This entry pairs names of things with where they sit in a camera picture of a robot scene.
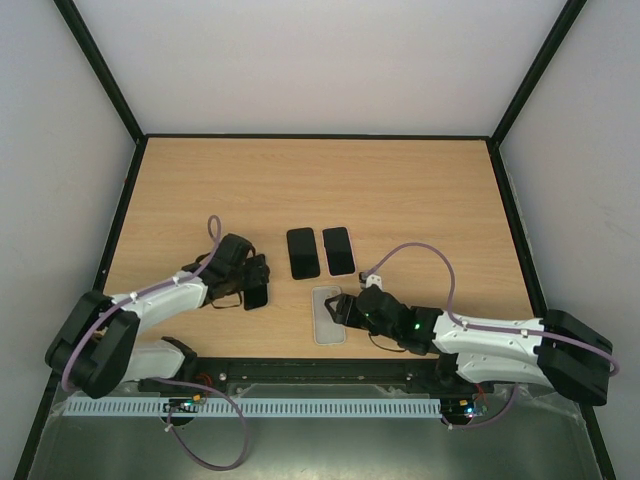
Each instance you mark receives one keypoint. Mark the slotted cable duct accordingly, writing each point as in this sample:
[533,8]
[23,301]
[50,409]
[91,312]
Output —
[254,408]

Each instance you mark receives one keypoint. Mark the black front rail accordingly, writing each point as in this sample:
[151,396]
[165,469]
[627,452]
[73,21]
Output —
[413,376]

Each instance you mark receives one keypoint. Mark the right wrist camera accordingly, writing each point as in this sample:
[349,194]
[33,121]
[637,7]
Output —
[367,280]

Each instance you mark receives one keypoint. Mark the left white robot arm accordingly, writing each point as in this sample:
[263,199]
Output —
[95,350]

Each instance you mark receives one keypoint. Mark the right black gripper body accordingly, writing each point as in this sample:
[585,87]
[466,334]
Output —
[350,310]

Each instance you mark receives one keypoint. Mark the pink phone case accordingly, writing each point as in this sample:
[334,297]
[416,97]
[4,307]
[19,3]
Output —
[341,251]

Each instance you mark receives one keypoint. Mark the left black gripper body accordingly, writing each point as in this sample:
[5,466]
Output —
[257,275]

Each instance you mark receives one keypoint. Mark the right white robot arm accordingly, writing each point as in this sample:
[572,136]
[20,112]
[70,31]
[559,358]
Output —
[557,351]

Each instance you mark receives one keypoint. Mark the black enclosure frame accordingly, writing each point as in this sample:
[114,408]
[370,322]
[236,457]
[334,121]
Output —
[84,39]

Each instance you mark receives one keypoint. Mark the clear phone case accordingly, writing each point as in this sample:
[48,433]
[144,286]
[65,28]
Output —
[326,332]

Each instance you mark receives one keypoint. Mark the black phone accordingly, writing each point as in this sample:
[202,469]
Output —
[339,251]
[255,297]

